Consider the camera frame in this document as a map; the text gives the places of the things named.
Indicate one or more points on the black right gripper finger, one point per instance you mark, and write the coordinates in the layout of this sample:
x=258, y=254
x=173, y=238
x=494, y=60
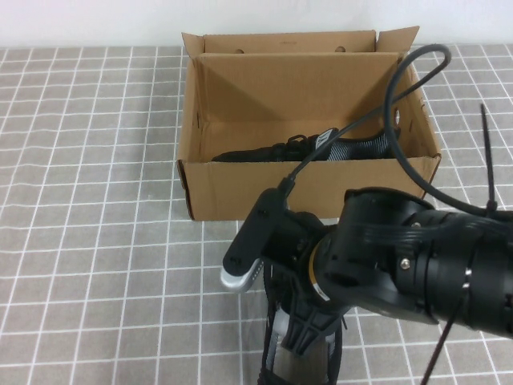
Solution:
x=306, y=329

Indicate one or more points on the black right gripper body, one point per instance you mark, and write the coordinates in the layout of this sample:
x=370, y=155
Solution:
x=292, y=244

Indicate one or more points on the black knit sneaker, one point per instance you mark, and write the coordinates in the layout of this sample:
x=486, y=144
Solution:
x=352, y=150
x=276, y=333

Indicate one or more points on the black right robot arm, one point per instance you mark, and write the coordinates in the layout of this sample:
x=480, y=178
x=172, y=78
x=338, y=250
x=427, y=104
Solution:
x=441, y=260

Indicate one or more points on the brown cardboard shoe box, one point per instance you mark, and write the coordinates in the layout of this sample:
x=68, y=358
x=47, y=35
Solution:
x=232, y=188

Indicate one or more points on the black zip tie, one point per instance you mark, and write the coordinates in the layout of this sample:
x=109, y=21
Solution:
x=436, y=353
x=488, y=160

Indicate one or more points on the grey white-grid tablecloth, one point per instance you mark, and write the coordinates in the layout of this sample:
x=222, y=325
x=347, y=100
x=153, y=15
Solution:
x=100, y=240

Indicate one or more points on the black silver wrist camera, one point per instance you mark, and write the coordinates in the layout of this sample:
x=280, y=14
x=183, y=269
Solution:
x=248, y=240

